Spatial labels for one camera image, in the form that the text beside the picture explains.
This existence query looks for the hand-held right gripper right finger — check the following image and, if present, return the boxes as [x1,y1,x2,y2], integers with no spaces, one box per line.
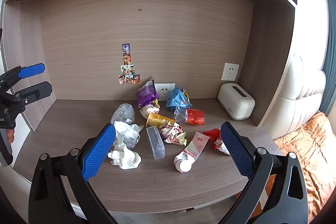
[218,121,310,224]

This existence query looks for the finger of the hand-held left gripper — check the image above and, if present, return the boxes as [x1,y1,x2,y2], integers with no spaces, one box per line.
[0,63,46,90]
[13,81,53,109]

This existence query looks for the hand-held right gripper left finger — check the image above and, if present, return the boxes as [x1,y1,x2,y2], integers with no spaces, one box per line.
[28,123,117,224]

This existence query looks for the clear plastic bag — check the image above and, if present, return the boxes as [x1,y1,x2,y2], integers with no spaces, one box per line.
[111,103,136,125]

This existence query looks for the orange paper cup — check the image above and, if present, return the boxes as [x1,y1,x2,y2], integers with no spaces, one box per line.
[146,112,175,128]

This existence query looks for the red snack wrapper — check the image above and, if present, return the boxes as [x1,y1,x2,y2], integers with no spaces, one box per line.
[203,128,231,156]

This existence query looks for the crumpled white tissue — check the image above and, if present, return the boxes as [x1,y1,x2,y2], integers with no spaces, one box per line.
[113,121,144,149]
[108,144,142,169]

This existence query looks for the white pink tube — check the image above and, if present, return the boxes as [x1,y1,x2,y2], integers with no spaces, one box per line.
[174,132,210,173]

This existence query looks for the white slotted box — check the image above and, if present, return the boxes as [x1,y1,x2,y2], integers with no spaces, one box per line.
[217,83,256,121]

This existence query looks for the orange red packet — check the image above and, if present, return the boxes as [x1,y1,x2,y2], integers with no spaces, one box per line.
[186,109,206,125]

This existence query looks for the clear plastic box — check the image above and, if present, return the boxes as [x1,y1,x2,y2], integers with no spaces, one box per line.
[146,126,166,160]

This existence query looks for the small crumpled white wrapper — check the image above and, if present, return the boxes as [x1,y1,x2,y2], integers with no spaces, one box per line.
[139,105,160,118]

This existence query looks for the clear plastic wrapper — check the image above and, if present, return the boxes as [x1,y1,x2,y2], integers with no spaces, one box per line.
[174,106,189,125]

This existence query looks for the crumpled red white wrapper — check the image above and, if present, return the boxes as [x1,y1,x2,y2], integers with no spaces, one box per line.
[160,120,188,145]

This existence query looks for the purple snack bag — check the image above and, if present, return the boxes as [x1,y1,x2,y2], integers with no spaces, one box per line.
[136,76,160,107]

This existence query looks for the bed with orange cover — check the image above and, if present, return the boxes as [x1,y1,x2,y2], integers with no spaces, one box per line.
[273,111,336,224]

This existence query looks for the blue snack bag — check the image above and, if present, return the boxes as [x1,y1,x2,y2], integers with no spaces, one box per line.
[167,88,192,111]

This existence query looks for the white padded headboard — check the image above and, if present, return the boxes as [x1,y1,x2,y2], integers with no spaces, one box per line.
[270,53,327,140]

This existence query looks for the cluster of picture stickers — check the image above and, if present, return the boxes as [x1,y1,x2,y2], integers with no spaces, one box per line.
[119,43,142,85]

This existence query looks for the white wall socket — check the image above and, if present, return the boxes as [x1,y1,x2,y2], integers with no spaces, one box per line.
[220,63,240,81]
[155,83,175,101]

